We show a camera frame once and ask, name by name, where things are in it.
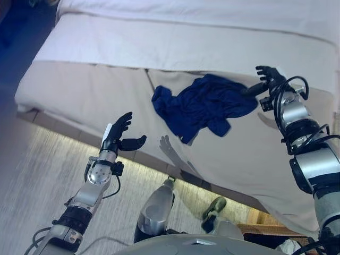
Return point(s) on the grey robot leg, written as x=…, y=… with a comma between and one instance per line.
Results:
x=156, y=207
x=212, y=210

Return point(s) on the dark navy black garment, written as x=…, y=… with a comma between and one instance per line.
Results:
x=260, y=240

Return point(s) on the grey bed base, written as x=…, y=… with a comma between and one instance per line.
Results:
x=61, y=125

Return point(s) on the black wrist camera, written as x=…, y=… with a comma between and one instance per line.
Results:
x=118, y=168
x=265, y=103

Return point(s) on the grey striped area rug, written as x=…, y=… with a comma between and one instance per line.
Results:
x=40, y=172

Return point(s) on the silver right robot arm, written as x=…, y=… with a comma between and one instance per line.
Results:
x=318, y=164

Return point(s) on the cream blanket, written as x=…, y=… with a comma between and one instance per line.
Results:
x=132, y=45

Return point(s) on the brown wicker basket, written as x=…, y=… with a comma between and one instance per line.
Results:
x=265, y=228

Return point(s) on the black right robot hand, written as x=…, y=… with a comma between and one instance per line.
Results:
x=273, y=75

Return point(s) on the grey right robot leg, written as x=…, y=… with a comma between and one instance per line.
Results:
x=212, y=210

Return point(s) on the grey robot torso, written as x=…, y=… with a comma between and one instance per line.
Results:
x=186, y=247

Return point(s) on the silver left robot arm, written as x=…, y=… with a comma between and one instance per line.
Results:
x=87, y=194

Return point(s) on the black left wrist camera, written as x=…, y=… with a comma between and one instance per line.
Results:
x=118, y=168

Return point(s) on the white shirt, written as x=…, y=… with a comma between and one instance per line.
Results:
x=288, y=245

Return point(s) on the white duvet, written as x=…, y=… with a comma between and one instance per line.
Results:
x=186, y=8

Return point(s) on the grey left robot leg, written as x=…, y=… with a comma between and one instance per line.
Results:
x=156, y=207

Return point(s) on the blue shirt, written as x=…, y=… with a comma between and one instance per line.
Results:
x=199, y=106

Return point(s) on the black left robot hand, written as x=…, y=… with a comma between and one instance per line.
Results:
x=114, y=135

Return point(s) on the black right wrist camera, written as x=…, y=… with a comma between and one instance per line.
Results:
x=265, y=103

